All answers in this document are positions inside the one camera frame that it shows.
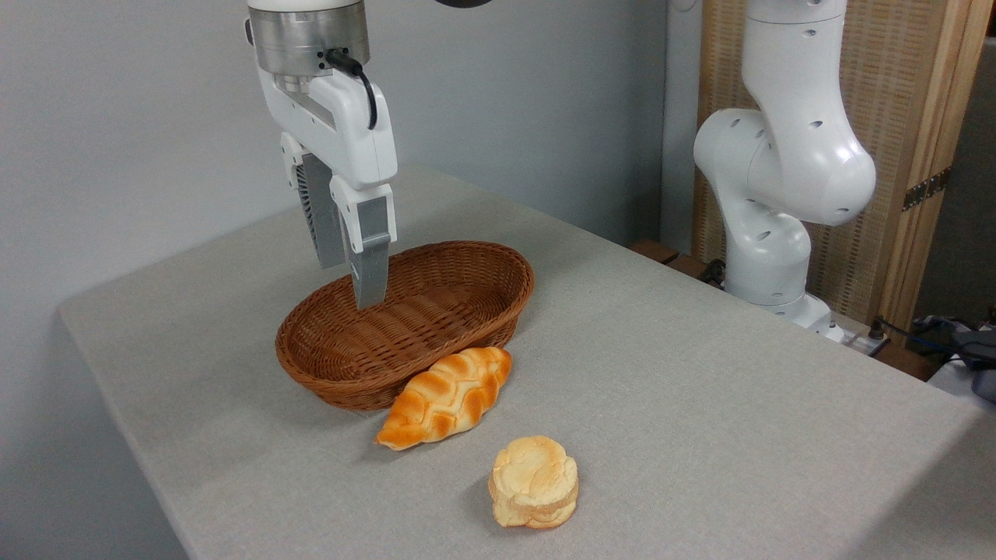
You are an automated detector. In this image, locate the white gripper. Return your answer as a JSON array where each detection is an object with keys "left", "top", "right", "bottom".
[{"left": 258, "top": 69, "right": 398, "bottom": 310}]

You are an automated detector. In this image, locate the small round bread roll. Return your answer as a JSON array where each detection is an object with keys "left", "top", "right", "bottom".
[{"left": 488, "top": 436, "right": 580, "bottom": 530}]

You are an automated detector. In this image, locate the long braided bread loaf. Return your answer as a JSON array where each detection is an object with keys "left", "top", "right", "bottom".
[{"left": 375, "top": 346, "right": 513, "bottom": 452}]

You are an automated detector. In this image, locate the brown wicker basket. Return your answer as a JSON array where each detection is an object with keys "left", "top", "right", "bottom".
[{"left": 275, "top": 240, "right": 535, "bottom": 411}]

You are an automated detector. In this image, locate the brown wooden platform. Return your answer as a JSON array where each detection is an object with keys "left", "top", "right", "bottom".
[{"left": 629, "top": 239, "right": 944, "bottom": 382}]

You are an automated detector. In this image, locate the grey fabric tablecloth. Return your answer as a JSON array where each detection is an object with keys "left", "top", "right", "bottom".
[{"left": 56, "top": 165, "right": 996, "bottom": 560}]

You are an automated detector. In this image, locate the white power strip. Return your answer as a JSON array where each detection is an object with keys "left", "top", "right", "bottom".
[{"left": 843, "top": 328, "right": 892, "bottom": 359}]

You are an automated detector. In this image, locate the wooden folding screen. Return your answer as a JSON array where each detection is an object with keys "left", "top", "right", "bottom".
[{"left": 693, "top": 0, "right": 996, "bottom": 335}]

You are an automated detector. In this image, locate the dark metal screen hinge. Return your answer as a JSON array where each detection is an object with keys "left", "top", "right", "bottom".
[{"left": 903, "top": 167, "right": 952, "bottom": 212}]

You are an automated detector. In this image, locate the dark grey bag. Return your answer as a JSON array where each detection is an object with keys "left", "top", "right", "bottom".
[{"left": 953, "top": 329, "right": 996, "bottom": 403}]

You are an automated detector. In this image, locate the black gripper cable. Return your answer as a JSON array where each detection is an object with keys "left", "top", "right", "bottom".
[{"left": 324, "top": 48, "right": 379, "bottom": 131}]

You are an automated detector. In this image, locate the black plug with cable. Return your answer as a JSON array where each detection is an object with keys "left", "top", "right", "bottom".
[{"left": 867, "top": 315, "right": 962, "bottom": 360}]

